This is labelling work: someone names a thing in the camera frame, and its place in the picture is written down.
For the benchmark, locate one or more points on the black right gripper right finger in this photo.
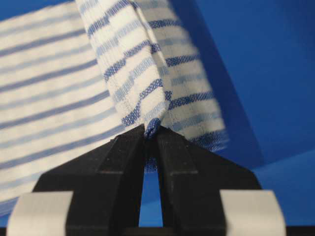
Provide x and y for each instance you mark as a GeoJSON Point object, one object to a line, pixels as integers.
{"type": "Point", "coordinates": [204, 194]}

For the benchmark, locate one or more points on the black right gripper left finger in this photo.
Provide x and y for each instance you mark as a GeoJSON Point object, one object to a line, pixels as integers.
{"type": "Point", "coordinates": [95, 194]}

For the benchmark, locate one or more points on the white blue striped towel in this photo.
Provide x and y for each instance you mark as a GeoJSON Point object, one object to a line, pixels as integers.
{"type": "Point", "coordinates": [75, 75]}

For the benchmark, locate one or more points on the blue table cloth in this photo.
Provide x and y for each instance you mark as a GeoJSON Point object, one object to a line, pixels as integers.
{"type": "Point", "coordinates": [259, 58]}

